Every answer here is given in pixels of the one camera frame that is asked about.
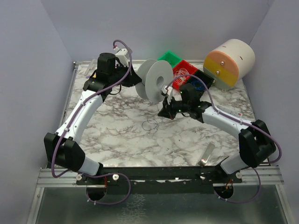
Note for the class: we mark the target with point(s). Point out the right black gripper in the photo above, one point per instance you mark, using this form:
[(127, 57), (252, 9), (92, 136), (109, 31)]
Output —
[(168, 107)]

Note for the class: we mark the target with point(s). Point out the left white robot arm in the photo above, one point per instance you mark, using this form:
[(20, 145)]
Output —
[(62, 147)]

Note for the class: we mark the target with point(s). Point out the green plastic bin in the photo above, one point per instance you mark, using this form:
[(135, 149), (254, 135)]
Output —
[(171, 58)]

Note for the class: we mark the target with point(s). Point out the black mounting base bar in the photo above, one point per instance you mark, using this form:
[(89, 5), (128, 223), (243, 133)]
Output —
[(159, 180)]

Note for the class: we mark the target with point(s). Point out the red plastic bin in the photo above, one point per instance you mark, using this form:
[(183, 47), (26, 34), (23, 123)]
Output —
[(182, 68)]

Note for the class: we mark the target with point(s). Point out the large beige cylinder drum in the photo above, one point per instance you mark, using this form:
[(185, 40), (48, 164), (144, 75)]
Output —
[(229, 63)]

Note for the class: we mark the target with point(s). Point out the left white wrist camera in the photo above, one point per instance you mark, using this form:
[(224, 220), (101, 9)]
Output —
[(122, 56)]

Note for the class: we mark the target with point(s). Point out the grey plastic cable spool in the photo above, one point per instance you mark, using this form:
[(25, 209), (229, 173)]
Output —
[(155, 75)]

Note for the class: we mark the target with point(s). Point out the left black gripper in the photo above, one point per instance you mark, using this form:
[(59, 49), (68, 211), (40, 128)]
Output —
[(131, 76)]

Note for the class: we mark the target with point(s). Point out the black plastic bin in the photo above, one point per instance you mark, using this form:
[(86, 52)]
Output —
[(197, 84)]

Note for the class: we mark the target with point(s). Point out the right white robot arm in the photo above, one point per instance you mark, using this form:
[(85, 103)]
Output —
[(255, 143)]

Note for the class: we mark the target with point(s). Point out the small grey staples box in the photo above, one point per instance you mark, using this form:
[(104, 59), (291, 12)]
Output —
[(206, 155)]

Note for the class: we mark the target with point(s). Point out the clear protractor packet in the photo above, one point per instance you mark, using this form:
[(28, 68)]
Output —
[(230, 111)]

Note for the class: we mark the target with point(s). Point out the clear plastic tube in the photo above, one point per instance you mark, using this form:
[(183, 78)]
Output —
[(90, 67)]

